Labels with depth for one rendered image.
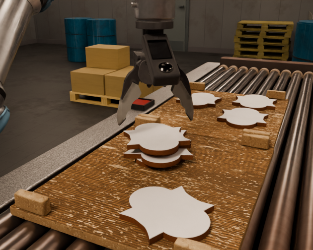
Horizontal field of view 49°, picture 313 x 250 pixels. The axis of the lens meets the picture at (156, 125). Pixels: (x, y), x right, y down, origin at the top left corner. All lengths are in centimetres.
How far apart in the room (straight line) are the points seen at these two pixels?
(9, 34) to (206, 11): 753
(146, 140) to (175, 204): 18
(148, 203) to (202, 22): 787
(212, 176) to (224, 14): 764
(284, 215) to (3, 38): 71
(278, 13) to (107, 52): 463
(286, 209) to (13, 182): 50
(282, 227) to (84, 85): 388
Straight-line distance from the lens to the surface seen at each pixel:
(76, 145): 84
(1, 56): 88
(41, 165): 76
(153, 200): 55
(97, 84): 420
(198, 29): 836
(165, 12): 63
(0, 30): 91
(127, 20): 898
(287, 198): 65
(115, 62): 440
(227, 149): 76
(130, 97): 66
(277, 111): 104
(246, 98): 111
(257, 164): 71
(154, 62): 59
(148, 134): 70
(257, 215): 60
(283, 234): 56
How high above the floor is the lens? 125
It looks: 21 degrees down
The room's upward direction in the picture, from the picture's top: straight up
